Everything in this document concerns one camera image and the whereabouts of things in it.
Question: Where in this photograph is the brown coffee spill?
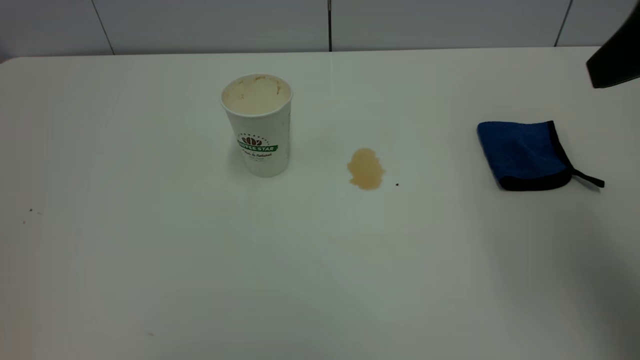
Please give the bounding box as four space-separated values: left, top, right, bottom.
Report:
346 147 386 191

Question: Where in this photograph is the blue microfiber cloth black trim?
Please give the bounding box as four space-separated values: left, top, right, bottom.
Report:
476 120 606 192

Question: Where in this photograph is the white paper coffee cup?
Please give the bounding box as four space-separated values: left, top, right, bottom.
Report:
220 73 294 178

